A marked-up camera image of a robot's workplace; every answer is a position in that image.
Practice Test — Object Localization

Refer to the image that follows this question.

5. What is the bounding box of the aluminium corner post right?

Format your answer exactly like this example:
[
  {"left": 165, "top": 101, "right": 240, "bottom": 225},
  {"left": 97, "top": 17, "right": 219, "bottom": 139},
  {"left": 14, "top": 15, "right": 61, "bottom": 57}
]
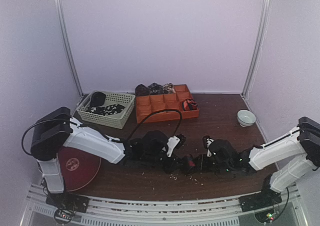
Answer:
[{"left": 241, "top": 0, "right": 271, "bottom": 100}]

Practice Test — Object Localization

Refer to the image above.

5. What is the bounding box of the black rolled tie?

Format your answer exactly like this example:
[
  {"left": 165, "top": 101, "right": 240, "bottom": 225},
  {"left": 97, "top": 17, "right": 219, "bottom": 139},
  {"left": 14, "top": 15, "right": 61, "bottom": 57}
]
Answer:
[{"left": 90, "top": 91, "right": 106, "bottom": 107}]

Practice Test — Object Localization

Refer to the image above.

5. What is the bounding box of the aluminium corner post left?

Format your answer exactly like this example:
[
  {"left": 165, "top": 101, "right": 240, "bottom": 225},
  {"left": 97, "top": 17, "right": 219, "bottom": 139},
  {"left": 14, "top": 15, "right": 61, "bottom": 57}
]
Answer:
[{"left": 54, "top": 0, "right": 84, "bottom": 97}]

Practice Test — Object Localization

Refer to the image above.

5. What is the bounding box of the red navy striped tie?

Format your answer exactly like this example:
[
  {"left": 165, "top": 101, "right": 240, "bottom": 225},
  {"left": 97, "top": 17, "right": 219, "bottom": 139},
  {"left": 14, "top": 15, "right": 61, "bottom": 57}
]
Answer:
[{"left": 182, "top": 154, "right": 197, "bottom": 175}]

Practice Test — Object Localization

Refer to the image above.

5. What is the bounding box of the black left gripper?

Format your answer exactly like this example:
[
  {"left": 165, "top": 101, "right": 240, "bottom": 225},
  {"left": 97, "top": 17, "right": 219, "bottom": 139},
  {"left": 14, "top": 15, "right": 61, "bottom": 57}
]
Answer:
[{"left": 143, "top": 152, "right": 186, "bottom": 175}]

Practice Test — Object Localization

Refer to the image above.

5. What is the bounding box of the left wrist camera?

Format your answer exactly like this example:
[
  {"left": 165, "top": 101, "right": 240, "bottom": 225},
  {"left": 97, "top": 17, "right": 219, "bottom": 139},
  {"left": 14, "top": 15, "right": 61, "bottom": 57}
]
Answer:
[{"left": 135, "top": 130, "right": 186, "bottom": 158}]

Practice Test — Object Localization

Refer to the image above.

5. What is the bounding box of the orange wooden divider tray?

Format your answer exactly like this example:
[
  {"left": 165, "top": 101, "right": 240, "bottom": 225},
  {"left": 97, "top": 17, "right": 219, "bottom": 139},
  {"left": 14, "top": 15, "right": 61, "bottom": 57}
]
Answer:
[{"left": 135, "top": 84, "right": 200, "bottom": 123}]

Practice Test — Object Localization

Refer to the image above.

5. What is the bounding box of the brown patterned rolled tie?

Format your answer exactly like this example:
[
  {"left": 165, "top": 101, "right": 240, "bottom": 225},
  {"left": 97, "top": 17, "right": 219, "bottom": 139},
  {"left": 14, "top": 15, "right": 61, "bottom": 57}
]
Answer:
[{"left": 135, "top": 84, "right": 150, "bottom": 97}]

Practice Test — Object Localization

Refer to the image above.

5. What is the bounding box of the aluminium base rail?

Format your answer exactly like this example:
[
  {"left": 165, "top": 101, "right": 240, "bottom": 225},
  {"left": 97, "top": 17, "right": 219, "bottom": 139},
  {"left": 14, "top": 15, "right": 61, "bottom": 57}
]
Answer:
[{"left": 18, "top": 184, "right": 309, "bottom": 225}]

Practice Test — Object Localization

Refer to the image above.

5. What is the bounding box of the white ceramic bowl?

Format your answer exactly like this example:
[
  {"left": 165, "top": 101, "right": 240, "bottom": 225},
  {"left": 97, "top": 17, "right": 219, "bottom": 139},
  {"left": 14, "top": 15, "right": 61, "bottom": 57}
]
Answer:
[{"left": 237, "top": 110, "right": 256, "bottom": 127}]

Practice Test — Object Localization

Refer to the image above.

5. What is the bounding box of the black white floral tie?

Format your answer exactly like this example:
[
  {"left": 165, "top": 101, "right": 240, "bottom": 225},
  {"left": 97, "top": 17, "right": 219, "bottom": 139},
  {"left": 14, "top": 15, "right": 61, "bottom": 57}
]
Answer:
[{"left": 86, "top": 104, "right": 125, "bottom": 116}]

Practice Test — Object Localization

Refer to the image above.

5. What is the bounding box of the round red tray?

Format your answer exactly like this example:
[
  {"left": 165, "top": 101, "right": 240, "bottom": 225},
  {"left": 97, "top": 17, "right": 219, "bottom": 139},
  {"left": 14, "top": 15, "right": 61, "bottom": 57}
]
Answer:
[{"left": 57, "top": 147, "right": 102, "bottom": 192}]

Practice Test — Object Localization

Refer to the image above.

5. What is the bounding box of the aluminium corner post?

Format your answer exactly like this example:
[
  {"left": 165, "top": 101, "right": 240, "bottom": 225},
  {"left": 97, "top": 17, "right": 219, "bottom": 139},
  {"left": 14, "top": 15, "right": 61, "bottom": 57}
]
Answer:
[
  {"left": 241, "top": 0, "right": 271, "bottom": 100},
  {"left": 54, "top": 0, "right": 84, "bottom": 97}
]

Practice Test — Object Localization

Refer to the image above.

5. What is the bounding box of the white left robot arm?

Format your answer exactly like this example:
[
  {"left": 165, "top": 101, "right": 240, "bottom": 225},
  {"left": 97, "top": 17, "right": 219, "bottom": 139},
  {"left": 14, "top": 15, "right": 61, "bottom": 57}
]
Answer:
[{"left": 21, "top": 107, "right": 186, "bottom": 208}]

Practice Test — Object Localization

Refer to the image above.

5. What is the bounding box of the beige patterned rolled tie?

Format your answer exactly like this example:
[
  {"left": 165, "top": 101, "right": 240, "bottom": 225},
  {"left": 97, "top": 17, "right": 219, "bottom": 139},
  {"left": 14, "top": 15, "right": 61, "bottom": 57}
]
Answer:
[{"left": 162, "top": 83, "right": 176, "bottom": 94}]

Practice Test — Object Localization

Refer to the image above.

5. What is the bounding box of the orange navy rolled tie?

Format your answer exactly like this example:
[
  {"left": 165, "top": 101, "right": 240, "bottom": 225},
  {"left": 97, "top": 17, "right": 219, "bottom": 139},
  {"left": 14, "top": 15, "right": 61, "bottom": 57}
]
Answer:
[{"left": 181, "top": 98, "right": 198, "bottom": 111}]

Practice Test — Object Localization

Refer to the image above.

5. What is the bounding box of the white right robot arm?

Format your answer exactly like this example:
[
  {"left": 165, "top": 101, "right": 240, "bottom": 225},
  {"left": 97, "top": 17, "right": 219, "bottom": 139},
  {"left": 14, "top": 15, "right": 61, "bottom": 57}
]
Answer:
[{"left": 193, "top": 117, "right": 320, "bottom": 207}]

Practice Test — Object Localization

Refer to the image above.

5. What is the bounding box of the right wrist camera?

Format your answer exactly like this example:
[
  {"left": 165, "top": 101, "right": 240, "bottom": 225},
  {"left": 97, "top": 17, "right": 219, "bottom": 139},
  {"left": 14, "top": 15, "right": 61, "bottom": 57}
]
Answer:
[{"left": 202, "top": 135, "right": 238, "bottom": 164}]

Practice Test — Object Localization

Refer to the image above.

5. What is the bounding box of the pale green plastic basket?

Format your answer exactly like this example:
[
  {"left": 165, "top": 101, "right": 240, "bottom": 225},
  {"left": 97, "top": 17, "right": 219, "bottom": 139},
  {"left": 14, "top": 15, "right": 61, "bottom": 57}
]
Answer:
[{"left": 76, "top": 91, "right": 136, "bottom": 129}]

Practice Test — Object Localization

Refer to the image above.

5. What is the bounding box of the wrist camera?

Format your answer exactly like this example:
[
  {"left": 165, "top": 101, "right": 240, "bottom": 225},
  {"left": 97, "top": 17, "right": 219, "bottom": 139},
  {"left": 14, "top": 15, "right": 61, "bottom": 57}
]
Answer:
[
  {"left": 135, "top": 130, "right": 186, "bottom": 158},
  {"left": 202, "top": 135, "right": 238, "bottom": 164}
]

